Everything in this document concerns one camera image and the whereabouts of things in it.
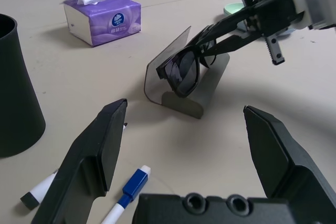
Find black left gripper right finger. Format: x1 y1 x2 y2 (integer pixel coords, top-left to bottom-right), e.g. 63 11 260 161
243 105 336 224

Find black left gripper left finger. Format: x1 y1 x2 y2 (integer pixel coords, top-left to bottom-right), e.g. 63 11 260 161
31 99 129 224

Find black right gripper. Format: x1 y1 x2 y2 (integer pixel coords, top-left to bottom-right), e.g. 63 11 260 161
199 0 307 66

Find grey glasses case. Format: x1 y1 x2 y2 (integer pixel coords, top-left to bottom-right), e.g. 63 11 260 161
143 26 231 120

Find white marker blue cap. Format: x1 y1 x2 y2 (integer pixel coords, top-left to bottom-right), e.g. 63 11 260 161
101 165 152 224

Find black sunglasses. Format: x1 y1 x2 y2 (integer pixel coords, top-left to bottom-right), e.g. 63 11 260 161
156 24 224 99

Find white marker black cap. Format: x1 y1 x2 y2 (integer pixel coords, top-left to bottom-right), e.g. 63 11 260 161
20 122 129 211

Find light blue plate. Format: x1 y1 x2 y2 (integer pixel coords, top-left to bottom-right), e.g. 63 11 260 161
236 20 292 36

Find black plastic cup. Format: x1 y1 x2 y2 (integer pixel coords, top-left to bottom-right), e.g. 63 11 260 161
0 13 46 158

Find purple tissue box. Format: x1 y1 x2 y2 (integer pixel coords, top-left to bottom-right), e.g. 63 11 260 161
61 0 142 48

